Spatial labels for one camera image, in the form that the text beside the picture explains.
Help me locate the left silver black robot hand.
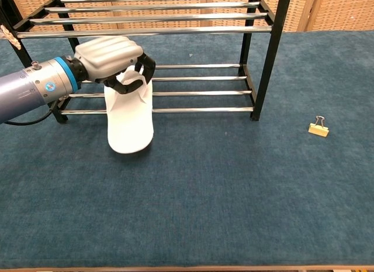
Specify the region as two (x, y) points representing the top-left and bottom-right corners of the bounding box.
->
(72, 36), (156, 95)

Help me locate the white slipper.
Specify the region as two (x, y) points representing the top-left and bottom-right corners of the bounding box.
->
(103, 66), (155, 154)

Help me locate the black chrome shoe rack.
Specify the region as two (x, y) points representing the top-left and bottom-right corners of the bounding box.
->
(0, 0), (293, 124)

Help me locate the blue carpet table cover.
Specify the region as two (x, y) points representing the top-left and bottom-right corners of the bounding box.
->
(0, 30), (374, 268)

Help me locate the yellow binder clip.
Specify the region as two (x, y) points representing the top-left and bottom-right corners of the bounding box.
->
(308, 115), (330, 138)

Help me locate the woven folding screen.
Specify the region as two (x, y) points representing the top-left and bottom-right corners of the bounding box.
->
(0, 0), (374, 33)

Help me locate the knotted rope tag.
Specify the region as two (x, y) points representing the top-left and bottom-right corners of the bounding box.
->
(0, 25), (22, 50)

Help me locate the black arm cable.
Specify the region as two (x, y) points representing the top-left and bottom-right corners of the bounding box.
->
(4, 101), (58, 126)

